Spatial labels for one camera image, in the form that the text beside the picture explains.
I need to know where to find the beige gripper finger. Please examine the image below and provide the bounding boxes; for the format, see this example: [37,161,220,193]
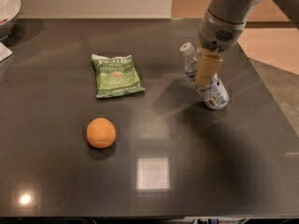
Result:
[194,47,222,88]

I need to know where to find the clear plastic water bottle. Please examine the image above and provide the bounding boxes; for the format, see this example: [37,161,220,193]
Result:
[179,42,229,110]

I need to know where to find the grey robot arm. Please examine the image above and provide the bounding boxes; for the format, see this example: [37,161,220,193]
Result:
[195,0,299,88]

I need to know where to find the green potato chips bag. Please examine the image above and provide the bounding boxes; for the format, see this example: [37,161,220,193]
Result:
[91,54,145,99]

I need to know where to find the orange fruit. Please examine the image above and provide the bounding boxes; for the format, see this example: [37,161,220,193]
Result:
[87,118,116,148]

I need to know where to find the white paper sheet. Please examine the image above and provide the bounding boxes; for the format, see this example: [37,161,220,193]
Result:
[0,42,13,62]

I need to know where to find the white bowl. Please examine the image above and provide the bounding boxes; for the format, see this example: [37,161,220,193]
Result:
[0,0,21,40]

